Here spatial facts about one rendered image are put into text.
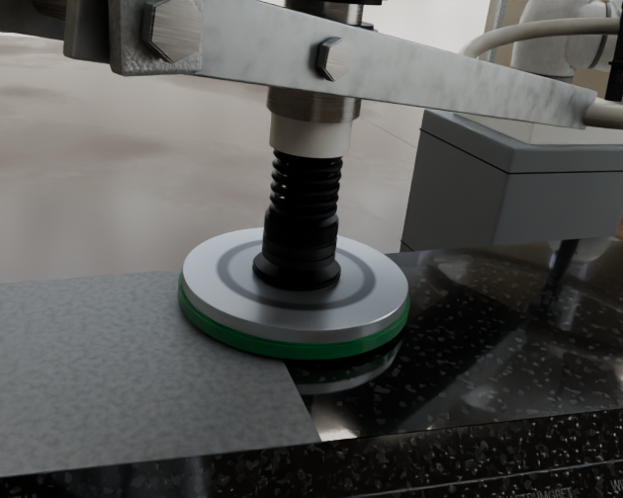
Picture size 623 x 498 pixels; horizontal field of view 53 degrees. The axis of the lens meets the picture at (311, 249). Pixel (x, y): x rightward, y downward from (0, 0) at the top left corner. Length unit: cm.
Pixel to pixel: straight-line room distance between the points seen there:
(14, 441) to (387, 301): 31
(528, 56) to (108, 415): 139
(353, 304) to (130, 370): 19
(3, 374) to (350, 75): 34
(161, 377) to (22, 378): 10
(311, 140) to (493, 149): 105
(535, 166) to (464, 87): 94
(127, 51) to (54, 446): 25
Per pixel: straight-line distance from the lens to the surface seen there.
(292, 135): 52
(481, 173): 157
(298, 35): 43
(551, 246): 86
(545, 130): 156
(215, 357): 52
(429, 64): 55
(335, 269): 59
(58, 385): 50
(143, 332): 55
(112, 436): 45
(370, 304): 55
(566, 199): 164
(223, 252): 62
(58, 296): 61
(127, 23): 33
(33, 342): 55
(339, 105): 51
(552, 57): 166
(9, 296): 62
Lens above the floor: 112
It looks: 24 degrees down
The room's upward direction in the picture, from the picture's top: 6 degrees clockwise
